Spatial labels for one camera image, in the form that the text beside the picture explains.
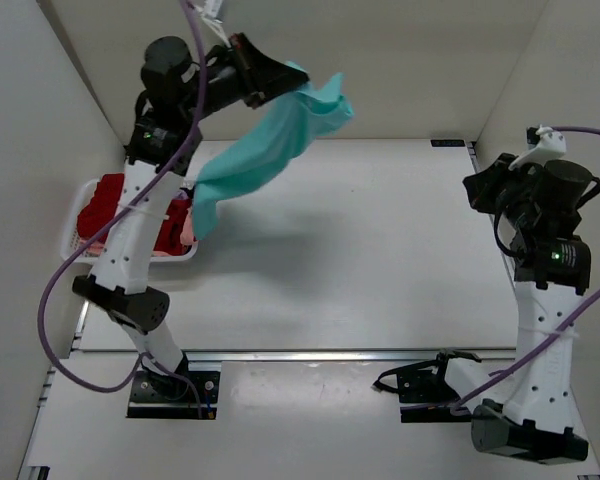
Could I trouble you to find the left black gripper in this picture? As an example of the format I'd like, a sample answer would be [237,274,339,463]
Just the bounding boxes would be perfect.
[194,22,316,107]

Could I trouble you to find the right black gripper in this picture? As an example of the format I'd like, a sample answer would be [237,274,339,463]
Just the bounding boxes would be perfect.
[460,154,537,230]

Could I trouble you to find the teal t shirt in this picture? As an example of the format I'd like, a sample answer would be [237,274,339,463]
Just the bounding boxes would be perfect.
[192,73,354,240]

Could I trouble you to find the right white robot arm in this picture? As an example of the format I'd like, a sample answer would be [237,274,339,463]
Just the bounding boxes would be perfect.
[374,153,600,465]

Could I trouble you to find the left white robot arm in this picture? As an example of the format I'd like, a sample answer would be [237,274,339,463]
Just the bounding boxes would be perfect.
[72,33,309,400]

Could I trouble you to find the red t shirt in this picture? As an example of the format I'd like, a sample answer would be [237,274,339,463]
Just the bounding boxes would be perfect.
[77,173,192,256]

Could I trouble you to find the white plastic laundry basket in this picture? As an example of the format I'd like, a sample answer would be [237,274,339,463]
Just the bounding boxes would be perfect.
[60,178,198,263]

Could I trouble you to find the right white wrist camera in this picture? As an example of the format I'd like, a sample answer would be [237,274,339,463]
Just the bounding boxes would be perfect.
[508,125,567,171]

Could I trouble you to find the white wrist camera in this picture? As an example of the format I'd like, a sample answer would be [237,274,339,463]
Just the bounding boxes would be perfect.
[189,0,230,46]
[508,125,567,171]

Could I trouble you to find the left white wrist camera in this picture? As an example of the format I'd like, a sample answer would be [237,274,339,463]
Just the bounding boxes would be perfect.
[189,0,230,46]

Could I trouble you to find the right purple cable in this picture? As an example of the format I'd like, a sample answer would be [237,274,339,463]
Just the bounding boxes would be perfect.
[400,126,600,417]

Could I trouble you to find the purple cable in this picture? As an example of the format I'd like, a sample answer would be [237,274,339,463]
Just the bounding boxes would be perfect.
[37,0,216,419]
[400,126,600,417]

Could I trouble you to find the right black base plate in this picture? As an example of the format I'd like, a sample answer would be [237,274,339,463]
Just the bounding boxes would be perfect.
[396,357,502,424]

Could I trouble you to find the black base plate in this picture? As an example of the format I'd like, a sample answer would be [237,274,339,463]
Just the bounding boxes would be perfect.
[126,370,221,420]
[396,357,502,424]

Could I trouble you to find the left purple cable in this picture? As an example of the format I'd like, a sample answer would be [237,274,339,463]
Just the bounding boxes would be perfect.
[37,0,216,419]

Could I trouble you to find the aluminium rail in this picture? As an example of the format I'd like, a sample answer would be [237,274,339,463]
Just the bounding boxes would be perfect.
[69,348,516,363]

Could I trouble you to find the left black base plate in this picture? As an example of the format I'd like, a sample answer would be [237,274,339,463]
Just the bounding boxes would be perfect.
[126,370,221,420]

